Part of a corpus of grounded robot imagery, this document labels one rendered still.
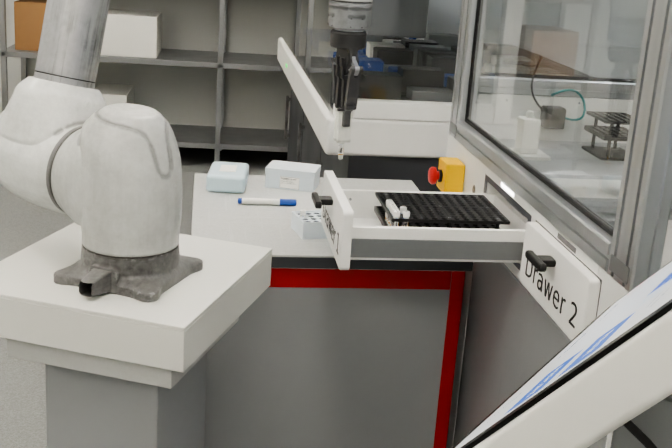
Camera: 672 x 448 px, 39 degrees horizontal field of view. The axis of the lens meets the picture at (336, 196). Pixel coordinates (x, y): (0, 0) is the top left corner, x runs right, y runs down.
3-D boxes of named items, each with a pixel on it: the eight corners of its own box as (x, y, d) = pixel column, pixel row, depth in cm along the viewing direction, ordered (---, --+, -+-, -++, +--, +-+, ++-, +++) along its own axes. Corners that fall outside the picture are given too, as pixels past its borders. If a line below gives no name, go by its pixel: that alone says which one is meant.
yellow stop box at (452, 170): (440, 195, 212) (443, 164, 210) (433, 186, 219) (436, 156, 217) (462, 195, 213) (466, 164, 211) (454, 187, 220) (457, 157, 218)
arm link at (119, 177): (127, 266, 142) (128, 123, 136) (48, 237, 152) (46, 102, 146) (202, 242, 155) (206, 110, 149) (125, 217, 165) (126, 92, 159)
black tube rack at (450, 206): (389, 251, 173) (392, 218, 171) (372, 222, 190) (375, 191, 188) (506, 254, 176) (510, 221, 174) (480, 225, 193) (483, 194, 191)
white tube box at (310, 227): (302, 239, 200) (303, 222, 199) (290, 227, 208) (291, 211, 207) (357, 237, 204) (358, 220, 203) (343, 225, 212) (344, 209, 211)
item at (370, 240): (348, 260, 168) (351, 227, 166) (330, 217, 192) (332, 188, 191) (564, 264, 174) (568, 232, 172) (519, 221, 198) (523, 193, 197)
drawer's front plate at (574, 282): (579, 349, 141) (590, 280, 138) (518, 279, 169) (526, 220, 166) (591, 349, 141) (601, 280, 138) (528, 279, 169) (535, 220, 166)
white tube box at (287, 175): (264, 187, 238) (265, 167, 237) (271, 178, 246) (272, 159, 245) (313, 192, 236) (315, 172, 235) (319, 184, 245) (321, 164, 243)
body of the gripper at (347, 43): (325, 26, 199) (322, 70, 201) (338, 31, 191) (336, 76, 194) (358, 26, 201) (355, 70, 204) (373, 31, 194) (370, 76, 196)
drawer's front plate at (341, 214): (339, 271, 167) (343, 211, 164) (320, 221, 194) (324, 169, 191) (349, 271, 167) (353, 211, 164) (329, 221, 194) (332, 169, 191)
